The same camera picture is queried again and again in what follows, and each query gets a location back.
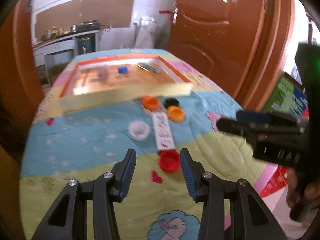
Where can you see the red bottle cap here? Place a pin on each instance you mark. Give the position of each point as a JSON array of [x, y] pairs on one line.
[[169, 161]]

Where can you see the white plastic sack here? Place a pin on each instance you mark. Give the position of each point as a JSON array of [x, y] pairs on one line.
[[146, 34]]

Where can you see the person's right hand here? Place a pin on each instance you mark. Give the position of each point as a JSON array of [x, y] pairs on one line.
[[293, 196]]

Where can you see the wooden door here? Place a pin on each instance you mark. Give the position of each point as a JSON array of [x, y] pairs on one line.
[[239, 44]]

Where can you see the light orange bottle cap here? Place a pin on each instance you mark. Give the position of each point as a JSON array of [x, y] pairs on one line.
[[175, 114]]

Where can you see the green cardboard box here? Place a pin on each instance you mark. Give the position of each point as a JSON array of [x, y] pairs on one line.
[[288, 97]]

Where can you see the white hello kitty lighter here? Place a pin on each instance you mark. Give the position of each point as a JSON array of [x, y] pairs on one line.
[[162, 131]]

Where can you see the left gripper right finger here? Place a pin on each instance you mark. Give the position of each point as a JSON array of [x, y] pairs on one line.
[[192, 172]]

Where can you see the blue bottle cap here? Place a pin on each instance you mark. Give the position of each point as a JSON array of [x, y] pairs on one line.
[[123, 70]]

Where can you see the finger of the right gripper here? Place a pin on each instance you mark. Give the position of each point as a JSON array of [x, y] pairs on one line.
[[245, 127], [255, 116]]

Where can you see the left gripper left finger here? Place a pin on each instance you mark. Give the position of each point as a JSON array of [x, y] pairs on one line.
[[123, 173]]

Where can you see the orange-rimmed cardboard tray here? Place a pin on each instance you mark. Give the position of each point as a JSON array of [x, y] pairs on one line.
[[83, 90]]

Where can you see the cartoon sheep tablecloth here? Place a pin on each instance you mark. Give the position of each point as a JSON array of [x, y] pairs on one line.
[[83, 145]]

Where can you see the white kitchen counter cabinet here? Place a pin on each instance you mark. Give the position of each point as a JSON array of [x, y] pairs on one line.
[[58, 45]]

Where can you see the teal lighter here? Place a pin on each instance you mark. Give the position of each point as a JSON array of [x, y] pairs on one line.
[[148, 67]]

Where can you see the black bottle cap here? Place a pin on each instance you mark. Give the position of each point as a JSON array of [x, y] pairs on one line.
[[171, 102]]

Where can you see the black gas stove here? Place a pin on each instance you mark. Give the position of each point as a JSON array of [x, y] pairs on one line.
[[87, 26]]

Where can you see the green air fryer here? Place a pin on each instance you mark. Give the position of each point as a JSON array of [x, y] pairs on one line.
[[86, 44]]

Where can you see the white bottle cap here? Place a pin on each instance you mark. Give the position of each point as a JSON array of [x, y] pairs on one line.
[[138, 130]]

